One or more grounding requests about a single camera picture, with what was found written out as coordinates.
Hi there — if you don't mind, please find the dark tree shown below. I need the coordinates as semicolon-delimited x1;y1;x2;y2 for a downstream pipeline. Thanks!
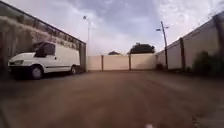
127;42;156;55

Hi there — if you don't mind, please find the street lamp pole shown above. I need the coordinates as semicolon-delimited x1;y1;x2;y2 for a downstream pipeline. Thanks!
82;15;92;57

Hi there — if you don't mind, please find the utility pole with lamp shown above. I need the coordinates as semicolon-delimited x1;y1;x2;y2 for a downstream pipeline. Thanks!
155;20;170;70

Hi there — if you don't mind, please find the white van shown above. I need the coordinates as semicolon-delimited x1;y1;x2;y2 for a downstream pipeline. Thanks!
7;41;82;80

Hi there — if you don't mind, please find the dark bush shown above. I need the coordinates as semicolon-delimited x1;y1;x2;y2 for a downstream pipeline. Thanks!
191;50;224;78

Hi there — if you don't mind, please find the pale panelled concrete wall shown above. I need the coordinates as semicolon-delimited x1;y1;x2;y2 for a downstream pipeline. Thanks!
86;11;224;72

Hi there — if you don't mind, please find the overgrown wall with fence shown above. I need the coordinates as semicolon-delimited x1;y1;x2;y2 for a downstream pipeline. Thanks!
0;0;88;78

